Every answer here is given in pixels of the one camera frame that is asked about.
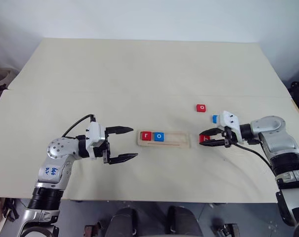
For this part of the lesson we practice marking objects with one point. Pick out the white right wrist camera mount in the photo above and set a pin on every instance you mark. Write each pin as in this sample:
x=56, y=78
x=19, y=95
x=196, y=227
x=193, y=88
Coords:
x=229, y=121

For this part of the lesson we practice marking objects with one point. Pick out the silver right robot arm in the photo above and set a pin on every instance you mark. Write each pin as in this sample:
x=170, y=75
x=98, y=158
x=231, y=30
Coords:
x=277, y=140

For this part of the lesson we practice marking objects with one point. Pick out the red letter o block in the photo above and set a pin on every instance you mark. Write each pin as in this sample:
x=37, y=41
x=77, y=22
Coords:
x=201, y=107

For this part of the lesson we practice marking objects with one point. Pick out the beige table cover cloth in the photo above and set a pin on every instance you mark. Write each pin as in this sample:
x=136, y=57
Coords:
x=139, y=74

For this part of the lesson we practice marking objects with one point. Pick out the dark rounded shape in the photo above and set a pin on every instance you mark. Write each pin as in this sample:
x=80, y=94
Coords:
x=124, y=223

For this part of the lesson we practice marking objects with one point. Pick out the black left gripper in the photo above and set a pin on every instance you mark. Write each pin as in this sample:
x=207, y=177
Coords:
x=107, y=153

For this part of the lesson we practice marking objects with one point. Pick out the blue letter o block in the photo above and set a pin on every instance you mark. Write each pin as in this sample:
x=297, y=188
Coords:
x=159, y=136

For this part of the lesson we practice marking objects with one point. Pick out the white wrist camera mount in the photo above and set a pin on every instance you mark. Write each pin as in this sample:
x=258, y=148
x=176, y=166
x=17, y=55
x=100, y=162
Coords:
x=95, y=134
x=229, y=121

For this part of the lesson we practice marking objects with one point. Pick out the light wooden letter tray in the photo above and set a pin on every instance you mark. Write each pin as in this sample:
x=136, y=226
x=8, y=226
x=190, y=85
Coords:
x=176, y=142

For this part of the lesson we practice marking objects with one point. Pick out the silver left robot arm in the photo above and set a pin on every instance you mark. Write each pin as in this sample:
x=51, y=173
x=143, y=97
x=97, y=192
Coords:
x=55, y=158

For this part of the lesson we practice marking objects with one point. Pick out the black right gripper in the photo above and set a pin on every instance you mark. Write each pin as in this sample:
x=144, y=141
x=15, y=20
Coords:
x=227, y=138

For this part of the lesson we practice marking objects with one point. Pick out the round white stand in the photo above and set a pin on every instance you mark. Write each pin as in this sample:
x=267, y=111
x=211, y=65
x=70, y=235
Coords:
x=2, y=76

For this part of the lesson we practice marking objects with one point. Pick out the red letter b block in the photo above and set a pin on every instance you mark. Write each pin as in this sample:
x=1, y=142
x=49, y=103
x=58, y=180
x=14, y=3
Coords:
x=204, y=138

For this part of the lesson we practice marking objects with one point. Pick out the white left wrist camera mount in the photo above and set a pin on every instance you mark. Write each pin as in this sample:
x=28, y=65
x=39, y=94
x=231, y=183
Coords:
x=95, y=134

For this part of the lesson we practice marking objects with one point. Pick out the red letter r block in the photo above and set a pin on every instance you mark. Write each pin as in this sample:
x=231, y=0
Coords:
x=147, y=136

